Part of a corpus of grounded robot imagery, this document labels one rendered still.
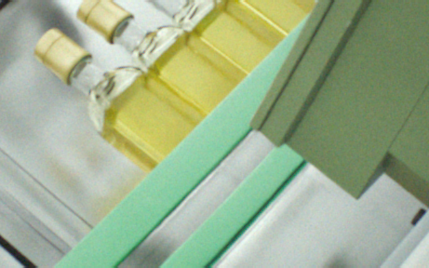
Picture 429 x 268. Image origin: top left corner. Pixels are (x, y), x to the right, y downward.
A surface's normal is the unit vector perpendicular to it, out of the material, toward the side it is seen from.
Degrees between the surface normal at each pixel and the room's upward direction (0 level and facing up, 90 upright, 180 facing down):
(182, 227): 90
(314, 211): 90
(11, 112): 90
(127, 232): 90
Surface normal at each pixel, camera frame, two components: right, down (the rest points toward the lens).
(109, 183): 0.10, -0.51
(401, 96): -0.54, 0.36
